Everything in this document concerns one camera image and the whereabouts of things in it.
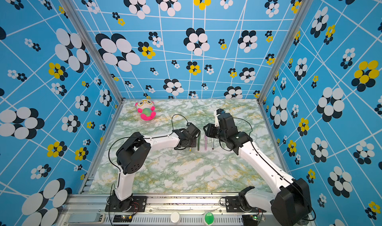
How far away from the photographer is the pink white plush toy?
1.06m

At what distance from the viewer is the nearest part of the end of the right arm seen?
1.79 feet

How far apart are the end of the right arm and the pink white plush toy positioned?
1.76ft
